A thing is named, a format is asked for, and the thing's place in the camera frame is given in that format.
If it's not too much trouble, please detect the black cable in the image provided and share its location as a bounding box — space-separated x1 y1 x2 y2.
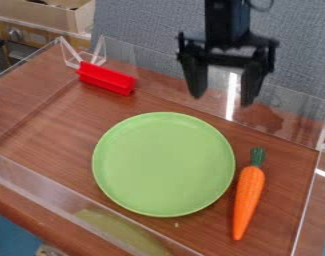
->
245 0 277 12

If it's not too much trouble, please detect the red plastic block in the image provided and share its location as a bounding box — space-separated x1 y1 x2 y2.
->
76 61 136 96

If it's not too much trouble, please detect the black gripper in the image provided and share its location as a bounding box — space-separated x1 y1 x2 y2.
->
176 31 279 107

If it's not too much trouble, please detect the clear acrylic enclosure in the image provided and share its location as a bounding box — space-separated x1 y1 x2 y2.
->
0 43 325 256

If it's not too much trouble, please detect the green round plate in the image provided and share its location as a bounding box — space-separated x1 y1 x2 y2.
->
92 112 235 218

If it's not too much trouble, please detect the orange toy carrot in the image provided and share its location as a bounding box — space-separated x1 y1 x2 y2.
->
232 147 266 241

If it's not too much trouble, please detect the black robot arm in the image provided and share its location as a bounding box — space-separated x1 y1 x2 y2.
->
176 0 279 107

